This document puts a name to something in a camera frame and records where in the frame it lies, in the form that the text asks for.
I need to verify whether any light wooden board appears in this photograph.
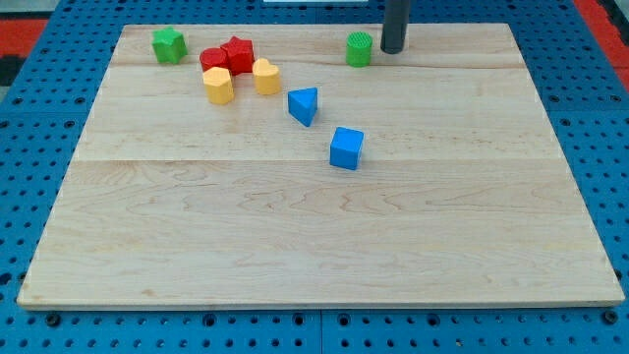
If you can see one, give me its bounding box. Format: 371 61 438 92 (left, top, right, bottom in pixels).
18 24 624 311

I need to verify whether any green cylinder block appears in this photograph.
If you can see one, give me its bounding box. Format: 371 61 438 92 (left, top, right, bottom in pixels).
346 31 372 68

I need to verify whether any red cylinder block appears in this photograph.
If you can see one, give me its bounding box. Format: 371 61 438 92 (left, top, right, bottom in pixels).
199 47 230 72

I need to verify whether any blue triangle block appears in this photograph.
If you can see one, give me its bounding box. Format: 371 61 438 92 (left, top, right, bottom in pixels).
288 88 318 127

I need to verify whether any red star block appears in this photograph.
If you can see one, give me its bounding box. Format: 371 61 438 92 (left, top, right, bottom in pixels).
220 36 255 76

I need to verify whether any green star block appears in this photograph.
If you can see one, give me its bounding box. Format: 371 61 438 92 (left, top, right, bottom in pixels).
151 27 188 64

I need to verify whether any yellow hexagon block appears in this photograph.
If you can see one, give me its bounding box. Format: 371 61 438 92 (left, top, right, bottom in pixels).
202 67 235 105

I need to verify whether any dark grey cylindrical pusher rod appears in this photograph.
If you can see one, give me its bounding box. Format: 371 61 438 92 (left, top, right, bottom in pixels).
380 0 411 54

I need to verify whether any blue cube block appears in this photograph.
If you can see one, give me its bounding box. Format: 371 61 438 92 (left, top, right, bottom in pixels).
329 127 365 170

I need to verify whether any yellow heart block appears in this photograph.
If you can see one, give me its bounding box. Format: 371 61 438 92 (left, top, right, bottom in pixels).
253 58 282 95

